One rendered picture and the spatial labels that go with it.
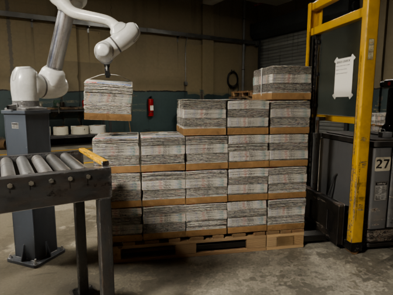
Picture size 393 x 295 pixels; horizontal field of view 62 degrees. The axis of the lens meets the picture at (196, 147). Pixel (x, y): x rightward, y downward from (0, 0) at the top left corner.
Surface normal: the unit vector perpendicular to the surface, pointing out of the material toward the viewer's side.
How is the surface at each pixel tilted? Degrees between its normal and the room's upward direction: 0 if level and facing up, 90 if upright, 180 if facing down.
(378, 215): 90
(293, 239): 90
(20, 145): 90
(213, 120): 90
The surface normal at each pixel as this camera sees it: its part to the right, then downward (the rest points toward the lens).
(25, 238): -0.37, 0.13
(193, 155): 0.18, 0.14
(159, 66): 0.51, 0.12
